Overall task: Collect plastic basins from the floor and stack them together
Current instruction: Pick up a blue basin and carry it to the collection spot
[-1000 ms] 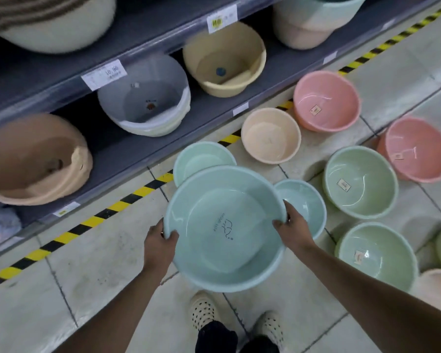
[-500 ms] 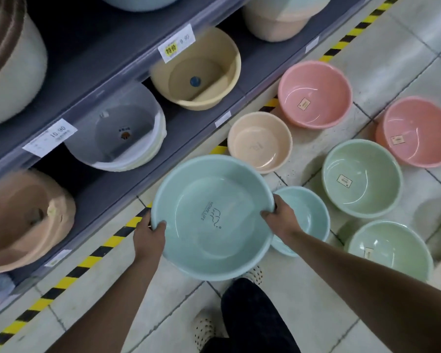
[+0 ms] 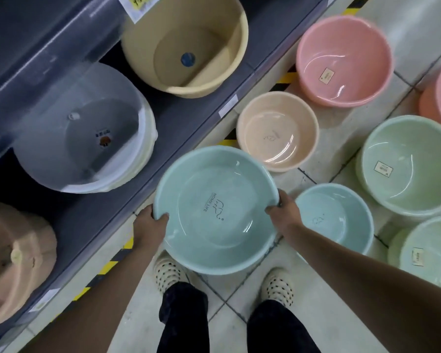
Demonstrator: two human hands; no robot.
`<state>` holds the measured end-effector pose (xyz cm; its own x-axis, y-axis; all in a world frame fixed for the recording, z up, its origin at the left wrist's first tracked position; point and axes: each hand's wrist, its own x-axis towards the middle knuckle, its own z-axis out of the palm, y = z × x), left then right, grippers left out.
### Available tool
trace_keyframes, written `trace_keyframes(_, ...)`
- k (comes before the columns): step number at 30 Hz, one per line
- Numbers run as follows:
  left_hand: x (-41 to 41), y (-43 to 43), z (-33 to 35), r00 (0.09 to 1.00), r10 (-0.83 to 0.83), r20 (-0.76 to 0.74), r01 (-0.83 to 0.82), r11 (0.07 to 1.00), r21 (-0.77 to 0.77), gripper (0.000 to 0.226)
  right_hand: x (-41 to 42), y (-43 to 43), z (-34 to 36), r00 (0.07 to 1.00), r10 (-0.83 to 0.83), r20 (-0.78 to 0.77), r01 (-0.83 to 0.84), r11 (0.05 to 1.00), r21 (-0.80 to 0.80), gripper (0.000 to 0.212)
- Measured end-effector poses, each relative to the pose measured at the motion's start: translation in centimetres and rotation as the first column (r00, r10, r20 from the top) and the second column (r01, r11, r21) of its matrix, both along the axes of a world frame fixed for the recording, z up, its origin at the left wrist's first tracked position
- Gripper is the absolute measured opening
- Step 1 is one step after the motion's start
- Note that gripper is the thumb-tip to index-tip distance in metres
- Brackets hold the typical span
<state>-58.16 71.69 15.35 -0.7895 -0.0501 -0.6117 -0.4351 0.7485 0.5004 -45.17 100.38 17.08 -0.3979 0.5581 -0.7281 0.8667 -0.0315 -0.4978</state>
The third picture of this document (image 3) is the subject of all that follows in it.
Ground wide teal elephant-print basin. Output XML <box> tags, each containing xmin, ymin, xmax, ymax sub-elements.
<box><xmin>153</xmin><ymin>146</ymin><xmax>280</xmax><ymax>276</ymax></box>

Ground beige plastic tub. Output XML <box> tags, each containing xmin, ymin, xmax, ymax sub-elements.
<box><xmin>121</xmin><ymin>0</ymin><xmax>249</xmax><ymax>100</ymax></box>

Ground peach brown plastic tub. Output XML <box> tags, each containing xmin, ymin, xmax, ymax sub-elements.
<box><xmin>0</xmin><ymin>198</ymin><xmax>58</xmax><ymax>333</ymax></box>

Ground dark pinstriped trousers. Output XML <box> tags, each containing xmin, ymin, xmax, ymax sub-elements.
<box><xmin>156</xmin><ymin>282</ymin><xmax>322</xmax><ymax>353</ymax></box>

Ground person's right hand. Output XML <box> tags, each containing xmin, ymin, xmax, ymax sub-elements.
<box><xmin>264</xmin><ymin>189</ymin><xmax>304</xmax><ymax>239</ymax></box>

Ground dark grey store shelf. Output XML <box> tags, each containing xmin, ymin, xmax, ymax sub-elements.
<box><xmin>0</xmin><ymin>0</ymin><xmax>341</xmax><ymax>353</ymax></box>

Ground person's cream clog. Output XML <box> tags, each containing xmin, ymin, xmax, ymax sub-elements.
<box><xmin>153</xmin><ymin>252</ymin><xmax>190</xmax><ymax>295</ymax></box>
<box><xmin>260</xmin><ymin>267</ymin><xmax>295</xmax><ymax>308</ymax></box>

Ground white shelf price label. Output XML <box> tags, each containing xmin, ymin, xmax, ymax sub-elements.
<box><xmin>116</xmin><ymin>0</ymin><xmax>164</xmax><ymax>25</ymax></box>
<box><xmin>28</xmin><ymin>287</ymin><xmax>61</xmax><ymax>314</ymax></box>
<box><xmin>218</xmin><ymin>94</ymin><xmax>240</xmax><ymax>119</ymax></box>

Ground deep teal elephant-print basin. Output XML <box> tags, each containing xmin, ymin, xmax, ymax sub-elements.
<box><xmin>294</xmin><ymin>183</ymin><xmax>375</xmax><ymax>263</ymax></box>

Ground translucent white plastic tub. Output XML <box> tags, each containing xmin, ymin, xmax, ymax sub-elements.
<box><xmin>13</xmin><ymin>62</ymin><xmax>159</xmax><ymax>195</ymax></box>

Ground person's right forearm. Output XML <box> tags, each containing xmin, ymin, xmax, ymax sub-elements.
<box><xmin>283</xmin><ymin>221</ymin><xmax>441</xmax><ymax>353</ymax></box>

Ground person's left forearm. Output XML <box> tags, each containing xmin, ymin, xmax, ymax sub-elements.
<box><xmin>18</xmin><ymin>240</ymin><xmax>162</xmax><ymax>353</ymax></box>

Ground person's left hand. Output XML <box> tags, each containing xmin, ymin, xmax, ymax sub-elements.
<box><xmin>133</xmin><ymin>204</ymin><xmax>170</xmax><ymax>254</ymax></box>

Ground peach elephant-print basin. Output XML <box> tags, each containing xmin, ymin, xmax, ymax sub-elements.
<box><xmin>236</xmin><ymin>91</ymin><xmax>320</xmax><ymax>173</ymax></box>

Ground person's left cream clog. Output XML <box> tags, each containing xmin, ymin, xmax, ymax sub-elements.
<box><xmin>153</xmin><ymin>252</ymin><xmax>190</xmax><ymax>295</ymax></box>

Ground person's right cream clog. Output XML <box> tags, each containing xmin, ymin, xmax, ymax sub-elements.
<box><xmin>260</xmin><ymin>267</ymin><xmax>295</xmax><ymax>308</ymax></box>

